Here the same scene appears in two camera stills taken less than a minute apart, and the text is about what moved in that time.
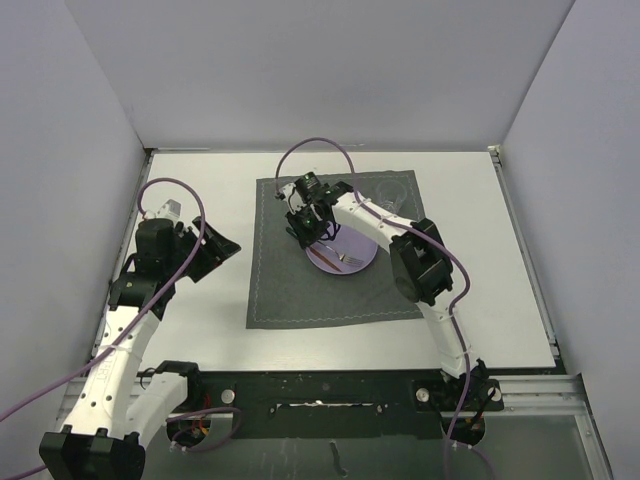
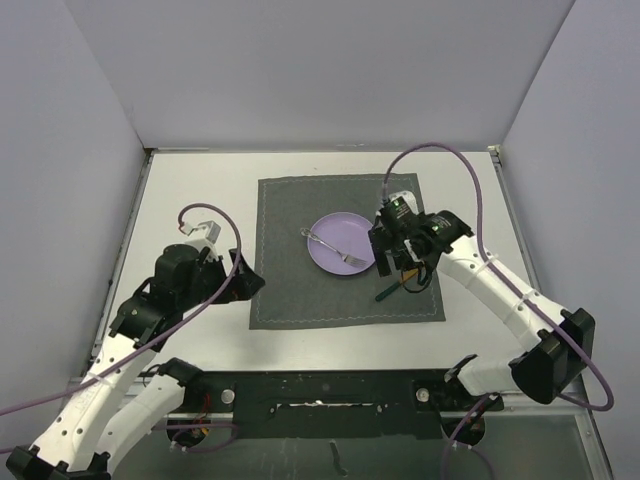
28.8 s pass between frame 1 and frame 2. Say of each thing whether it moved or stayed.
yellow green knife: moved
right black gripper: moved
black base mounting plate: stayed
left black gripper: moved
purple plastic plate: stayed
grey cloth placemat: stayed
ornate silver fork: stayed
